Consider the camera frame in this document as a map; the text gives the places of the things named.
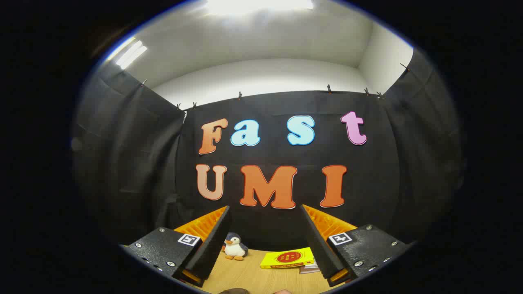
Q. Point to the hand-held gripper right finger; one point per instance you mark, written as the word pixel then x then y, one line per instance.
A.
pixel 322 253

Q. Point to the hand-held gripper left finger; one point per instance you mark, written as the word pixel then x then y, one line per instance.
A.
pixel 212 249

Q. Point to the penguin plush toy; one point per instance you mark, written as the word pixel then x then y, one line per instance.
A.
pixel 233 250

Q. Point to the yellow book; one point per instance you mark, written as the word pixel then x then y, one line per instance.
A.
pixel 286 258

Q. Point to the long ceiling tube light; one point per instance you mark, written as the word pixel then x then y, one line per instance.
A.
pixel 130 53

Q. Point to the wide ceiling light panel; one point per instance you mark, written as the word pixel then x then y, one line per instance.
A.
pixel 261 6

